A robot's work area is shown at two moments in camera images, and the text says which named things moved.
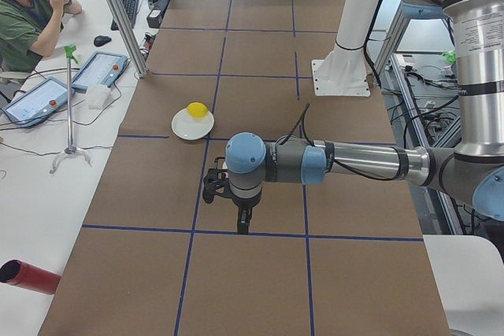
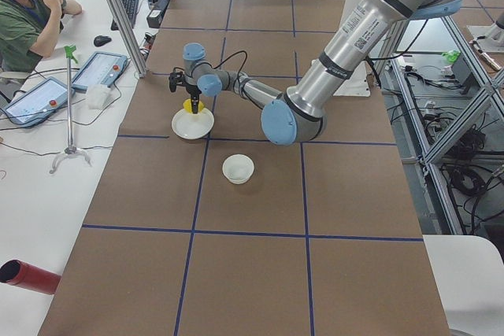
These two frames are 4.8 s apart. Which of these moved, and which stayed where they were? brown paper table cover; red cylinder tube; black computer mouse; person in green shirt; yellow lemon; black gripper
Moved: black gripper; yellow lemon
Stayed: red cylinder tube; brown paper table cover; black computer mouse; person in green shirt
